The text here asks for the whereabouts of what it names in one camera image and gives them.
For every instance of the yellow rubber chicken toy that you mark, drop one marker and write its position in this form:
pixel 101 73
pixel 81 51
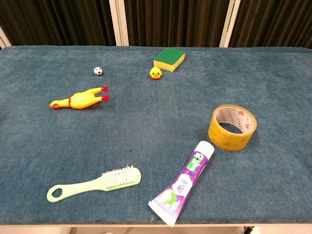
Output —
pixel 79 100

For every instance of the blue table cloth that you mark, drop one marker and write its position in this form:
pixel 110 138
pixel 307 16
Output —
pixel 156 117

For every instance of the small yellow chick toy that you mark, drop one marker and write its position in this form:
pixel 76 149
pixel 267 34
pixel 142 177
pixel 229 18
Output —
pixel 155 73

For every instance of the green and yellow sponge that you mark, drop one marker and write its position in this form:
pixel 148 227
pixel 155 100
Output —
pixel 169 58

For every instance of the yellow packing tape roll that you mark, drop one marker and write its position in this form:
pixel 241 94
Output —
pixel 219 136

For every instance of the purple white toothpaste tube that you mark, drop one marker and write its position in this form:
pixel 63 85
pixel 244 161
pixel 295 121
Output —
pixel 185 180

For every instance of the small white die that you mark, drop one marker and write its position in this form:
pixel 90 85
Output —
pixel 98 71

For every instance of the light green scrub brush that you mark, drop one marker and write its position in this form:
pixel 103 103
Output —
pixel 114 180

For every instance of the dark curtain panel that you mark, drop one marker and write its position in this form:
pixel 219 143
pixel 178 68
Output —
pixel 56 22
pixel 273 22
pixel 175 22

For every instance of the white frame post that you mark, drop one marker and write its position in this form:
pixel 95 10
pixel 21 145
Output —
pixel 4 39
pixel 229 24
pixel 119 24

